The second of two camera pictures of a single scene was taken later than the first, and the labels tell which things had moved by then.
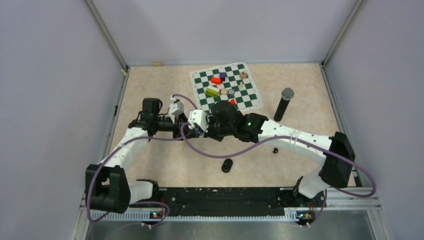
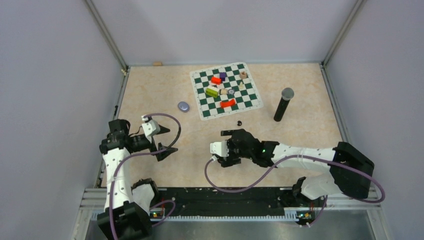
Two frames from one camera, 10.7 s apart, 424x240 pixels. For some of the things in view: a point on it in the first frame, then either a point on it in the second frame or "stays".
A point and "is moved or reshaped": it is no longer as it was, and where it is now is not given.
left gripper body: [177, 126] → [140, 144]
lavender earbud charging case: [198, 131] is moved or reshaped
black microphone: [287, 94] stays
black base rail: [228, 201] stays
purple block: [222, 75] stays
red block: [216, 80] stays
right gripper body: [216, 131] → [235, 153]
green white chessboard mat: [233, 82] stays
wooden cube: [243, 74] stays
